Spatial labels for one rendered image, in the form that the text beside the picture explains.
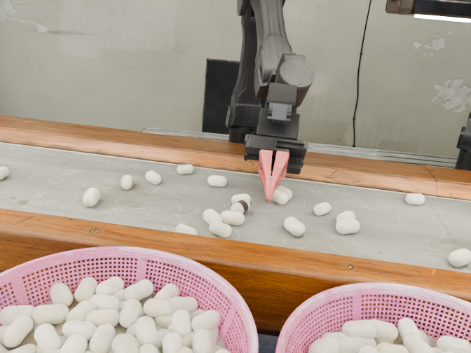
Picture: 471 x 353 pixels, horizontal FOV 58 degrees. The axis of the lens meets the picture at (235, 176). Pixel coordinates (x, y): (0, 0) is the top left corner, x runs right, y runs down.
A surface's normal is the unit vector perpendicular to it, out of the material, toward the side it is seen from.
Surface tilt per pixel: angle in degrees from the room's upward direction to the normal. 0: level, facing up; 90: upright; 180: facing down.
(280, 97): 40
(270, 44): 45
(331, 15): 91
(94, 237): 0
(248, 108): 99
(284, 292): 90
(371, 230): 0
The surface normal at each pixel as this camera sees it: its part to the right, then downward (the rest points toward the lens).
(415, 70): -0.06, 0.36
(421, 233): 0.09, -0.93
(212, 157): -0.02, -0.41
